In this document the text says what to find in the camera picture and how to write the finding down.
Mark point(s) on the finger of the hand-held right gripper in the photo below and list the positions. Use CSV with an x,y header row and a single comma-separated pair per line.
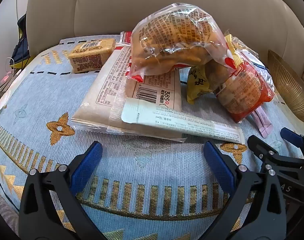
x,y
259,146
290,134

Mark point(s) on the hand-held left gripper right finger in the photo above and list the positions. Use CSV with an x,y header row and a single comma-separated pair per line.
x,y
218,165

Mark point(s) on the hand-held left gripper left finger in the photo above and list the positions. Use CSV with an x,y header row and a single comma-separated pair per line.
x,y
88,162

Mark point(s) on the golden ribbed bowl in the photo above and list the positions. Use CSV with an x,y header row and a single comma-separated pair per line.
x,y
289,87

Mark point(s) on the toast slice packet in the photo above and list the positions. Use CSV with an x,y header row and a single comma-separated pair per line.
x,y
89,55

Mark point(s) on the clear bagged bun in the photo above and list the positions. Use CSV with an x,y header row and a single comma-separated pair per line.
x,y
172,37

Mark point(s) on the pink sachet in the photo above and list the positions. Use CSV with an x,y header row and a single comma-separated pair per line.
x,y
263,123

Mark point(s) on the red wrapped cake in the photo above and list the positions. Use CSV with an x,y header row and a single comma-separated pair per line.
x,y
239,95

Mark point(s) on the long pale sachet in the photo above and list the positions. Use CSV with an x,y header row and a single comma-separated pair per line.
x,y
182,122

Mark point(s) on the large flat bread packet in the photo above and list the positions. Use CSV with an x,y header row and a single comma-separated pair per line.
x,y
104,90

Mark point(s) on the yellow wrapped bun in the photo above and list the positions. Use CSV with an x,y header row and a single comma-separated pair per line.
x,y
195,87

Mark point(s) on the blue patterned blanket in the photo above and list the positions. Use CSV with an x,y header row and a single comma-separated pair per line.
x,y
41,92

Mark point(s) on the side table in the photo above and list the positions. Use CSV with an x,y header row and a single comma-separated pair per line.
x,y
6,87

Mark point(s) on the small pink item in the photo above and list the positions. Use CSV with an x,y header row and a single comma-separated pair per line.
x,y
6,78

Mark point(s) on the dark blue bag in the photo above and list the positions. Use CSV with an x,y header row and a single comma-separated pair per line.
x,y
20,50

